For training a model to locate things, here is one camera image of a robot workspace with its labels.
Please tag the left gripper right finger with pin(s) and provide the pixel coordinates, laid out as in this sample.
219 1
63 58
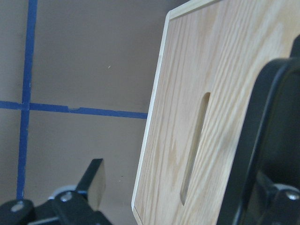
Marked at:
276 203

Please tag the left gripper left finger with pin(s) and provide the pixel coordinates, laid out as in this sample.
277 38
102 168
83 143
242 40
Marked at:
92 184

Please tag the black drawer handle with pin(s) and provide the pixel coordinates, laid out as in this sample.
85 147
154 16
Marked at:
270 138

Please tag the wooden drawer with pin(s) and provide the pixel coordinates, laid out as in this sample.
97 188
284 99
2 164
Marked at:
210 56

